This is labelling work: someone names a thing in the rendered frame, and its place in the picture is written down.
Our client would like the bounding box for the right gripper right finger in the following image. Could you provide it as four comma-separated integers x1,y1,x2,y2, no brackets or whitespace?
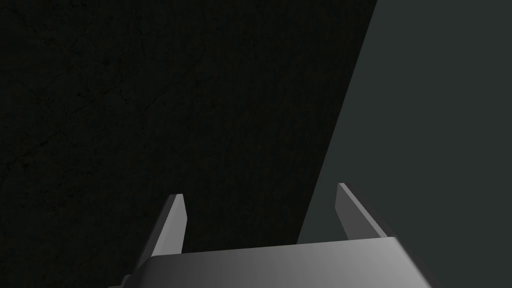
335,182,396,241

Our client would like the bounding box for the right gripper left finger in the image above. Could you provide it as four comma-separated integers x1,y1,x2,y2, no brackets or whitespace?
135,193,188,271

